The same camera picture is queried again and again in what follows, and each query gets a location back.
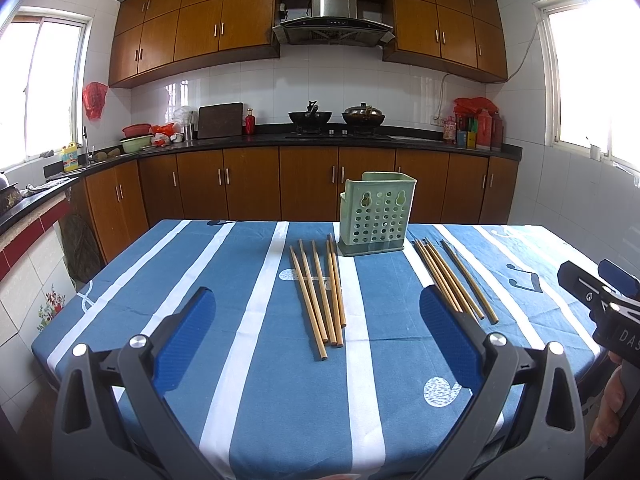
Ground wooden chopstick four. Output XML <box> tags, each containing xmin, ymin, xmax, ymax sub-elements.
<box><xmin>326</xmin><ymin>239</ymin><xmax>344</xmax><ymax>347</ymax></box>

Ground person right hand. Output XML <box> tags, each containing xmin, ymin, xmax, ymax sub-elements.
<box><xmin>589</xmin><ymin>352</ymin><xmax>626</xmax><ymax>448</ymax></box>

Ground red bag behind condiments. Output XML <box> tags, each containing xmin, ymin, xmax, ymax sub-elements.
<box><xmin>454</xmin><ymin>96</ymin><xmax>499</xmax><ymax>116</ymax></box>

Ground wooden chopstick two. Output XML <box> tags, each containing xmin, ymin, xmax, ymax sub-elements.
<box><xmin>298</xmin><ymin>240</ymin><xmax>329</xmax><ymax>344</ymax></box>

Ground steel range hood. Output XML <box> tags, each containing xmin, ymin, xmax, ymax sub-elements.
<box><xmin>272</xmin><ymin>0</ymin><xmax>395</xmax><ymax>48</ymax></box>

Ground blue white striped tablecloth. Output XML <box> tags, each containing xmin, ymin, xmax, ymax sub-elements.
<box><xmin>32</xmin><ymin>220</ymin><xmax>602</xmax><ymax>479</ymax></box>

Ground left window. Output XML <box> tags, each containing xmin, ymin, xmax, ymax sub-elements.
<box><xmin>1</xmin><ymin>8</ymin><xmax>91</xmax><ymax>170</ymax></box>

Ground white cup on windowsill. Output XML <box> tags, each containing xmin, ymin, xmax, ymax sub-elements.
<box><xmin>590</xmin><ymin>144</ymin><xmax>602</xmax><ymax>162</ymax></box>

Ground black wok on stove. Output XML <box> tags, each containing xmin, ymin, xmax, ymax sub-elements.
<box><xmin>288</xmin><ymin>101</ymin><xmax>332</xmax><ymax>136</ymax></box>

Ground wooden chopstick eight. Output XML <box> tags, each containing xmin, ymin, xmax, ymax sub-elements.
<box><xmin>441</xmin><ymin>256</ymin><xmax>484</xmax><ymax>322</ymax></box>

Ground red bottle on counter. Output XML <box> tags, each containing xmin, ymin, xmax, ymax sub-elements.
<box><xmin>244</xmin><ymin>108</ymin><xmax>256</xmax><ymax>136</ymax></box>

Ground yellow detergent bottle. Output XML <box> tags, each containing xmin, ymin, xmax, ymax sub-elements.
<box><xmin>60</xmin><ymin>142</ymin><xmax>79</xmax><ymax>172</ymax></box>

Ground red plastic basin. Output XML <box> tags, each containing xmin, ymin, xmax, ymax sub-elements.
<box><xmin>122</xmin><ymin>124</ymin><xmax>152</xmax><ymax>138</ymax></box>

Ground dark red thermos flask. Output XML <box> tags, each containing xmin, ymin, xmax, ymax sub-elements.
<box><xmin>491</xmin><ymin>113</ymin><xmax>503</xmax><ymax>152</ymax></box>

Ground right window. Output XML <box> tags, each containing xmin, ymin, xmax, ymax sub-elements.
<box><xmin>534</xmin><ymin>0</ymin><xmax>639</xmax><ymax>171</ymax></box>

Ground green perforated utensil holder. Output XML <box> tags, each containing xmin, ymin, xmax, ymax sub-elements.
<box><xmin>338</xmin><ymin>171</ymin><xmax>416</xmax><ymax>257</ymax></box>

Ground black gas stove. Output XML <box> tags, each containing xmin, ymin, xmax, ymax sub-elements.
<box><xmin>285</xmin><ymin>128</ymin><xmax>390</xmax><ymax>140</ymax></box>

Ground lower wooden kitchen cabinets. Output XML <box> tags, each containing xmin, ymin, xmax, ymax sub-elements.
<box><xmin>70</xmin><ymin>146</ymin><xmax>518</xmax><ymax>262</ymax></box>

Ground black kitchen countertop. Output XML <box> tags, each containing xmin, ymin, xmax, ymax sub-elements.
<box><xmin>1</xmin><ymin>124</ymin><xmax>523</xmax><ymax>233</ymax></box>

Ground wooden chopstick six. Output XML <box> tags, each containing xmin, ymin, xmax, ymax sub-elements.
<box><xmin>414</xmin><ymin>240</ymin><xmax>462</xmax><ymax>312</ymax></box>

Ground wooden chopstick five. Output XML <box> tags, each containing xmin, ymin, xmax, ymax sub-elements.
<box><xmin>328</xmin><ymin>233</ymin><xmax>346</xmax><ymax>328</ymax></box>

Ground green plastic basin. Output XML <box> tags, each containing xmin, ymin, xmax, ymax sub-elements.
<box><xmin>120</xmin><ymin>134</ymin><xmax>153</xmax><ymax>154</ymax></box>

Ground red plastic bag on wall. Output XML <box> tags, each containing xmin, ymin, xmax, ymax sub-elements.
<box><xmin>82</xmin><ymin>81</ymin><xmax>108</xmax><ymax>122</ymax></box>

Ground pink condiment bottle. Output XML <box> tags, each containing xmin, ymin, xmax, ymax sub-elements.
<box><xmin>442</xmin><ymin>116</ymin><xmax>457</xmax><ymax>145</ymax></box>

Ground window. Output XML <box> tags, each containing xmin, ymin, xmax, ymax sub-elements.
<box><xmin>534</xmin><ymin>0</ymin><xmax>639</xmax><ymax>171</ymax></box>
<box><xmin>1</xmin><ymin>8</ymin><xmax>91</xmax><ymax>170</ymax></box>

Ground lidded dark cooking pot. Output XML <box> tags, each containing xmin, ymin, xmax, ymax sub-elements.
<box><xmin>342</xmin><ymin>102</ymin><xmax>385</xmax><ymax>136</ymax></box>

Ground dark brown cutting board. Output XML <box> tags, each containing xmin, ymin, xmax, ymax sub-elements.
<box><xmin>198</xmin><ymin>102</ymin><xmax>243</xmax><ymax>140</ymax></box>

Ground upper wooden wall cabinets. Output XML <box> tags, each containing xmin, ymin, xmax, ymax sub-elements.
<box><xmin>108</xmin><ymin>0</ymin><xmax>508</xmax><ymax>88</ymax></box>

